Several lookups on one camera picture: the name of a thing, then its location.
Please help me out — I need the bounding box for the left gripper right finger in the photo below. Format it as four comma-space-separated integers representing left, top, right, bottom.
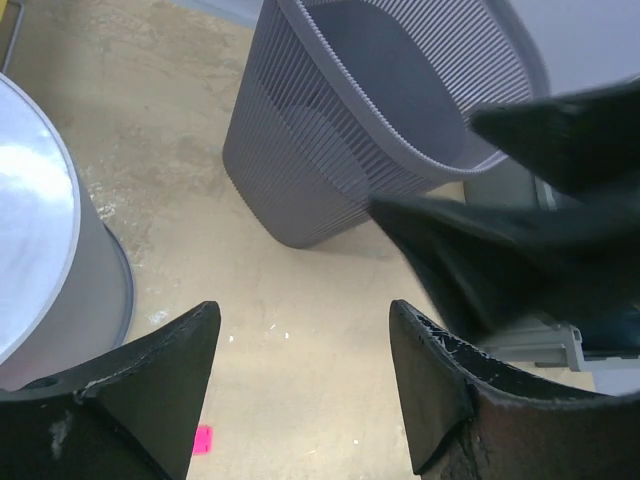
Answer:
389, 300, 639, 479

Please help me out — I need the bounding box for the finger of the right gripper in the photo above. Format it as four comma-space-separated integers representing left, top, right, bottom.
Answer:
471, 79, 639, 199
368, 194, 639, 340

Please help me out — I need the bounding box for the dark grey mesh basket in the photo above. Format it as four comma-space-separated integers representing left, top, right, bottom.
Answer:
223, 1, 550, 249

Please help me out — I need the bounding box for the pink plastic clip tool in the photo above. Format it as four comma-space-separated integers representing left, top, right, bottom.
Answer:
193, 425, 214, 455

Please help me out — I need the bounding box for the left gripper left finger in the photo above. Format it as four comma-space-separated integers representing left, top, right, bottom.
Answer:
1, 301, 221, 480

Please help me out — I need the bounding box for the grey rectangular plastic crate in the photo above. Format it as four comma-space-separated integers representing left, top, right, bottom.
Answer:
464, 163, 639, 396

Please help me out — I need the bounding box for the light grey round bin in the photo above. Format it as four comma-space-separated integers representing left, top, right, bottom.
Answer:
1, 77, 135, 390

